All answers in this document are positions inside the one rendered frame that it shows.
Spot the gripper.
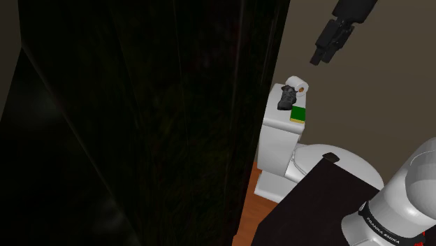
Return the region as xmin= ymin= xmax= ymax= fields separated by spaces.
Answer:
xmin=309 ymin=18 xmax=356 ymax=66

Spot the white toilet paper roll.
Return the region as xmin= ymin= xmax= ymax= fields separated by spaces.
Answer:
xmin=284 ymin=75 xmax=310 ymax=97

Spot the black shoe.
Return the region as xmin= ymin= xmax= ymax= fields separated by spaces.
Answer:
xmin=277 ymin=85 xmax=298 ymax=111

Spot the green book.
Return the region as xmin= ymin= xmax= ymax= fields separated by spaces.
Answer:
xmin=289 ymin=105 xmax=307 ymax=124

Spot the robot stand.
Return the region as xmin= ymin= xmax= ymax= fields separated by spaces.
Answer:
xmin=250 ymin=152 xmax=385 ymax=246

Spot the tall dark cabinet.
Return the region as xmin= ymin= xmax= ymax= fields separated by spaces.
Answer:
xmin=0 ymin=0 xmax=291 ymax=246

